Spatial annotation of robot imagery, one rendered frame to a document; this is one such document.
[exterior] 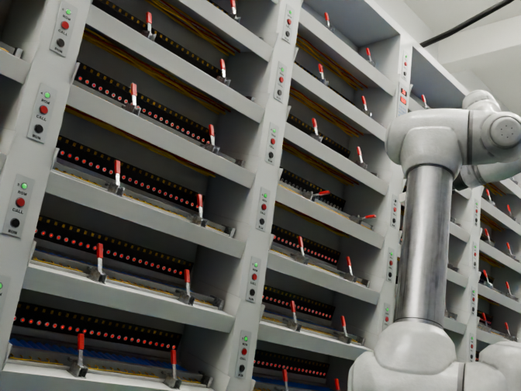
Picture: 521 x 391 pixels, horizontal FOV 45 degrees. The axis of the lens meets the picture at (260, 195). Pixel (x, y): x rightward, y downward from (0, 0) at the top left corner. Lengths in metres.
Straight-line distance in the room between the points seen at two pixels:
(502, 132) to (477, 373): 0.54
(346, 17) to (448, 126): 1.14
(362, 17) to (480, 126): 1.14
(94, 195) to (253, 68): 0.76
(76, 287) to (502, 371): 0.86
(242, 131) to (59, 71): 0.66
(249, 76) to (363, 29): 0.78
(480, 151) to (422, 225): 0.23
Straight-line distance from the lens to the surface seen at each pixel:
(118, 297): 1.47
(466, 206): 3.02
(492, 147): 1.50
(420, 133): 1.51
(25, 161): 1.37
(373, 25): 2.60
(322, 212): 2.03
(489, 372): 1.26
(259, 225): 1.78
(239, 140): 1.89
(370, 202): 2.40
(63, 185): 1.41
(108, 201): 1.46
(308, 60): 2.44
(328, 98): 2.15
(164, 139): 1.59
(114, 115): 1.51
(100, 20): 1.55
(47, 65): 1.44
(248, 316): 1.74
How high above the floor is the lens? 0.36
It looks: 17 degrees up
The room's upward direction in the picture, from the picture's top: 8 degrees clockwise
